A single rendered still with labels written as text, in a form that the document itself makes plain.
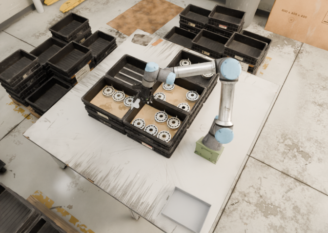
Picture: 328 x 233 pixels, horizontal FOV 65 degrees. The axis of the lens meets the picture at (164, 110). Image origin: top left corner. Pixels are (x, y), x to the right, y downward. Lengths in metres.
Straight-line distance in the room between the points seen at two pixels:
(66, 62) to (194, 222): 2.15
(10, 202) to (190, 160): 1.40
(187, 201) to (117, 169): 0.55
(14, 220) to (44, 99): 1.34
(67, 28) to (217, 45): 1.89
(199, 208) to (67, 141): 1.12
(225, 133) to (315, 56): 2.76
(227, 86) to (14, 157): 2.37
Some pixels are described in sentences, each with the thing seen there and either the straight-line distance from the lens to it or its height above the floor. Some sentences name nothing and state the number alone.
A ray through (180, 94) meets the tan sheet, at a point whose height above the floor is 0.83.
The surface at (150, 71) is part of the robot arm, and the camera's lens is 1.57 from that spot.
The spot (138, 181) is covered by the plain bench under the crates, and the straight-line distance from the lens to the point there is 1.90.
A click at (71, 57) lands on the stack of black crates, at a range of 3.13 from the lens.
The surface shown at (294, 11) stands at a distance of 4.26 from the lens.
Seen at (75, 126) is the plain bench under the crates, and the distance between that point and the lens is 2.22.
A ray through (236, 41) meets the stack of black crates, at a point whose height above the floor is 0.49.
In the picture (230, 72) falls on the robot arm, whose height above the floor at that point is 1.38.
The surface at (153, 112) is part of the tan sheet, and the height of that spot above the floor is 0.83.
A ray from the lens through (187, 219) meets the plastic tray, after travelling 1.81.
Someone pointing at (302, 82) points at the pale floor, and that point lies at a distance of 3.74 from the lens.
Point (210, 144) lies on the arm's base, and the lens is 1.82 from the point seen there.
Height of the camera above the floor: 2.47
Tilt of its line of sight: 54 degrees down
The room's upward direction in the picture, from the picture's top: 1 degrees counter-clockwise
